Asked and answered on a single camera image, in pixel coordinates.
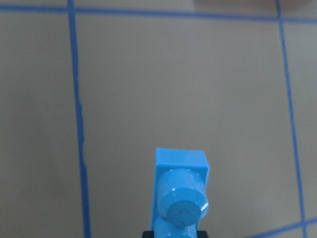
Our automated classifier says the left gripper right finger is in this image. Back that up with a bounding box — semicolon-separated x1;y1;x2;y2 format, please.
197;231;208;238

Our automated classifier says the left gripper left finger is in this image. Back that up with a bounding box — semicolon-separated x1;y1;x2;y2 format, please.
142;231;154;238

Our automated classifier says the long blue block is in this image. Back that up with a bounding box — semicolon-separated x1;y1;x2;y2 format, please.
151;148;210;238

